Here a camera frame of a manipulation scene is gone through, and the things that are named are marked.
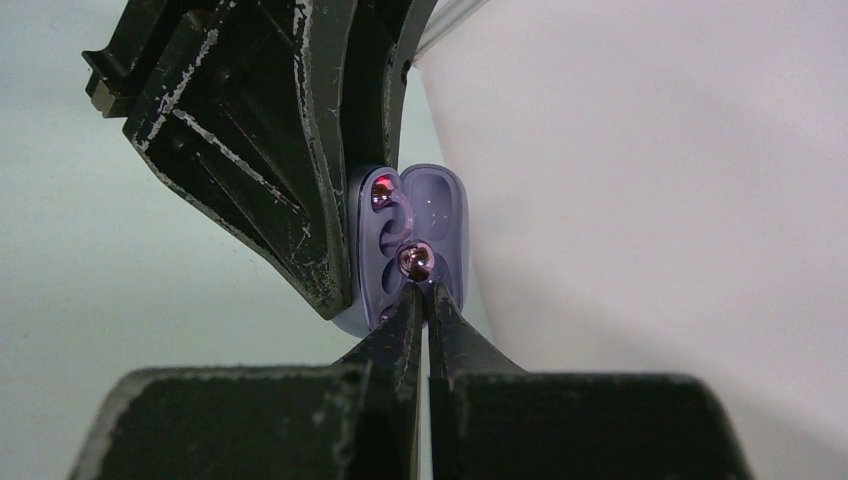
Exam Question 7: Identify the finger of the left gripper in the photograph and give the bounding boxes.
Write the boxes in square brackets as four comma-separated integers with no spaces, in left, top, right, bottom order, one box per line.
[84,1,356,319]
[344,0,437,174]

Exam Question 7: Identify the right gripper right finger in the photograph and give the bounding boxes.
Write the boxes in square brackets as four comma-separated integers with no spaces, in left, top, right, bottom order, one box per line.
[427,284,753,479]

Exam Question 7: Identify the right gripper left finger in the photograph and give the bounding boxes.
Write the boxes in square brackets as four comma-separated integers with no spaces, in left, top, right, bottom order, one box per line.
[70,284,424,479]

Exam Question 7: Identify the purple earbud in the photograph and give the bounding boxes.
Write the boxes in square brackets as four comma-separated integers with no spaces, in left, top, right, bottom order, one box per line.
[370,174,436,283]

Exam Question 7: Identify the purple earbud charging case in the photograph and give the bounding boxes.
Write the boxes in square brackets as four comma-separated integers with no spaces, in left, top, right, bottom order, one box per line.
[333,164,470,338]

